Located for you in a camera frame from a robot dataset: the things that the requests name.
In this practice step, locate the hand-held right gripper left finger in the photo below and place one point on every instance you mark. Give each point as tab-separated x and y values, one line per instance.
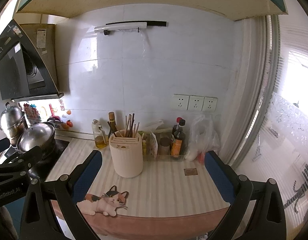
90	172

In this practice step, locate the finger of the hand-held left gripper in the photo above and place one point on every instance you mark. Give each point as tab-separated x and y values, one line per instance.
1	146
24	158

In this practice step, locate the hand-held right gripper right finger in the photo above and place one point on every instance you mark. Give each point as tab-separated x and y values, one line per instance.
216	177

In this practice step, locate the cream chopstick holder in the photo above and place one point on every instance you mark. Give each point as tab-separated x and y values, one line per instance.
126	160

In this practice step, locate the bunch of assorted chopsticks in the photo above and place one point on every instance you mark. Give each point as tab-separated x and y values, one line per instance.
131	127

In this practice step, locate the person's left forearm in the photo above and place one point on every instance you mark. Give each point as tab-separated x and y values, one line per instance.
5	225

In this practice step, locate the wok with steel lid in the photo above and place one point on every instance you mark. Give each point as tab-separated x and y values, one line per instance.
35	137

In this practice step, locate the red round item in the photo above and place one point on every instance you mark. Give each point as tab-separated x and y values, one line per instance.
201	157

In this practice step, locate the steel steamer pot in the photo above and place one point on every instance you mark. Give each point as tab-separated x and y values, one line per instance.
13	120

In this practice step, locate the clear oil bottle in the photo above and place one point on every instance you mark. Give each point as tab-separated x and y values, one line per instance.
100	142

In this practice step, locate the white plastic bag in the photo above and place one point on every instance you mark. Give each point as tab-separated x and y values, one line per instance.
203	135
155	125

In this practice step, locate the dark bottle with orange label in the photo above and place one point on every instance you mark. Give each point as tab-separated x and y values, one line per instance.
177	147

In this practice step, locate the dark bottle with gold cap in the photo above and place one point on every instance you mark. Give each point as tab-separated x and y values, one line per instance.
112	126

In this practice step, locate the yellow packet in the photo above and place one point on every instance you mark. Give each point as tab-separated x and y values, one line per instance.
144	147

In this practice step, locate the glass jar with brown contents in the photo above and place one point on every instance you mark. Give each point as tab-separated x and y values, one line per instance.
164	146

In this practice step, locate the clear plastic storage bin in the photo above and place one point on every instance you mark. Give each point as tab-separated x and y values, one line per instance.
156	158

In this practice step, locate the white patterned packet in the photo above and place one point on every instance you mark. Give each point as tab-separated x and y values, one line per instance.
152	145

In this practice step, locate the dark bottle with red cap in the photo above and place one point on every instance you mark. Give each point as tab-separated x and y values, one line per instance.
178	120

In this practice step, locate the black range hood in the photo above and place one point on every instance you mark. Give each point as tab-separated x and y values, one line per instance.
11	67

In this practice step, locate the frosted window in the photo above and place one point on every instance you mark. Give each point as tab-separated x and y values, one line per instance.
293	130

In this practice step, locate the white cling film roll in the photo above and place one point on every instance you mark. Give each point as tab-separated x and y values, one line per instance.
119	27

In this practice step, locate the upper kitchen cabinet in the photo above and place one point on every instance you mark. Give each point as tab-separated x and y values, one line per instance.
144	0

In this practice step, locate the colourful wall stickers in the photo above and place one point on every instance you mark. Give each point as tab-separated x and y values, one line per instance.
31	111

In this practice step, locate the white wall socket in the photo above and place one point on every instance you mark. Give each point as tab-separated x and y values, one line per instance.
210	104
195	103
179	102

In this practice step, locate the brown duct cover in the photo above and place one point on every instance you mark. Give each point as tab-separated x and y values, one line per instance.
49	55

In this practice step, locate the black wall rail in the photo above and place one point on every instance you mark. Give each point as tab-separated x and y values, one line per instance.
156	24

